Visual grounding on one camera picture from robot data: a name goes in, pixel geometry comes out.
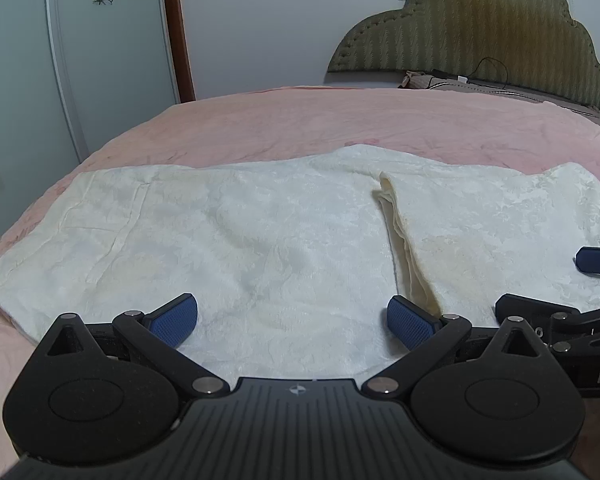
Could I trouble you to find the brown wooden door frame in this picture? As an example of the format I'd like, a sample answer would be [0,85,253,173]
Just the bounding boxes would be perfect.
[161,0,197,104]

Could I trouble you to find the black cable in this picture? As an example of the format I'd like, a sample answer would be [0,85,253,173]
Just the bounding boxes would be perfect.
[467,57,511,92]

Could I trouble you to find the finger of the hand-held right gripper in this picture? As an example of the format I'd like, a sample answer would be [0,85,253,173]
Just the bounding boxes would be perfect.
[575,246,600,277]
[495,294,600,357]

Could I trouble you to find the olive padded headboard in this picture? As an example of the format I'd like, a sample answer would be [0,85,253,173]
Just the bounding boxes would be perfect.
[327,0,600,117]

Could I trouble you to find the white pants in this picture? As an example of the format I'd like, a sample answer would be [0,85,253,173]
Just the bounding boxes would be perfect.
[0,144,600,377]

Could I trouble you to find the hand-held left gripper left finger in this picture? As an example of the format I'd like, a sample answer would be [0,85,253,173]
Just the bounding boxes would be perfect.
[39,293,231,401]

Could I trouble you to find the pale sliding wardrobe door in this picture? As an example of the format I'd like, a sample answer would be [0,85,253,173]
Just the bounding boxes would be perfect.
[0,0,182,256]

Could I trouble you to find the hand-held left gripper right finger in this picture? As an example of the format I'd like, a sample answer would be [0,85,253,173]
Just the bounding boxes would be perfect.
[361,295,548,401]

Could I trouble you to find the pink bed blanket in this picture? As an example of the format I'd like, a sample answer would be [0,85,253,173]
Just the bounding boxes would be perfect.
[0,85,600,461]

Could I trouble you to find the beige patterned pillow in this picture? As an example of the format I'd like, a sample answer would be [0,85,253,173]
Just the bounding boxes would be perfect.
[399,71,463,90]

